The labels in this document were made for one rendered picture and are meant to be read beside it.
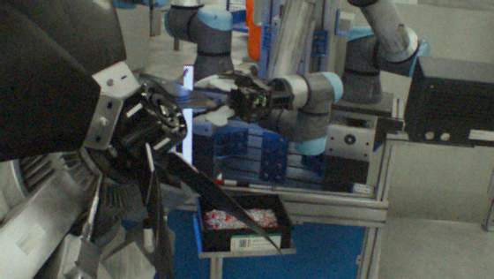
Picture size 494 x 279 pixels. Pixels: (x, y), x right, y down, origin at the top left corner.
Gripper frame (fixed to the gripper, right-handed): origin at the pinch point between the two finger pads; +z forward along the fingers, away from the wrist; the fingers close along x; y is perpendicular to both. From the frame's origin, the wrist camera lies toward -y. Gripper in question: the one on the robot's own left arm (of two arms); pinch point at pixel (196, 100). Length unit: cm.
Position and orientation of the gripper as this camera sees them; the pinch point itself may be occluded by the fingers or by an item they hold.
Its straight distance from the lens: 108.5
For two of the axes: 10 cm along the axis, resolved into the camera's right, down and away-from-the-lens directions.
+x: -1.0, 8.8, 4.5
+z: -8.6, 1.5, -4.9
